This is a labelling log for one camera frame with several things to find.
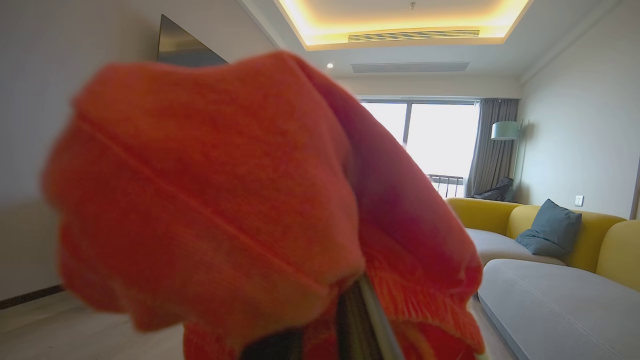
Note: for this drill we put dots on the floor lamp white shade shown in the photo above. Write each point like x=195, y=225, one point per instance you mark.
x=505, y=131

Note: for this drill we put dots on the blue grey throw pillow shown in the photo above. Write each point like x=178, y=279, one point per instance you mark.
x=552, y=230

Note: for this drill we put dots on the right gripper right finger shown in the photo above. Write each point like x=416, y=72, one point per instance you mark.
x=362, y=325

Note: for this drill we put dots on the yellow sofa backrest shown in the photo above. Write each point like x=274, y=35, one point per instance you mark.
x=595, y=240
x=482, y=214
x=620, y=255

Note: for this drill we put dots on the dark balcony railing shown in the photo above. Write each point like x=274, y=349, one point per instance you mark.
x=446, y=183

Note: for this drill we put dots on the ceiling air vent grille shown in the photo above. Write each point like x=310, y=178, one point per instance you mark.
x=412, y=35

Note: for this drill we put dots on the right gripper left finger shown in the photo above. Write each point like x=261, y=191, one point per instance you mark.
x=275, y=349

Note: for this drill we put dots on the red cloth garment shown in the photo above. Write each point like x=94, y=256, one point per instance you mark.
x=200, y=200

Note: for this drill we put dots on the large bright window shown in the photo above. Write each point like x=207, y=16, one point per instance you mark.
x=440, y=145

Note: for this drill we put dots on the grey sofa seat cushion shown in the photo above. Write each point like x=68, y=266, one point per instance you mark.
x=495, y=245
x=560, y=310

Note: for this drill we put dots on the wall mounted flat television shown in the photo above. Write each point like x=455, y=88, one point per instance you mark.
x=185, y=47

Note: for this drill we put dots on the grey curtain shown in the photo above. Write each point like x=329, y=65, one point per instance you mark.
x=492, y=155

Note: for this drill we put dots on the dark armchair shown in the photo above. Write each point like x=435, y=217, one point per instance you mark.
x=497, y=191

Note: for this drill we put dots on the white wall socket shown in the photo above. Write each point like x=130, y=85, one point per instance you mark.
x=579, y=200

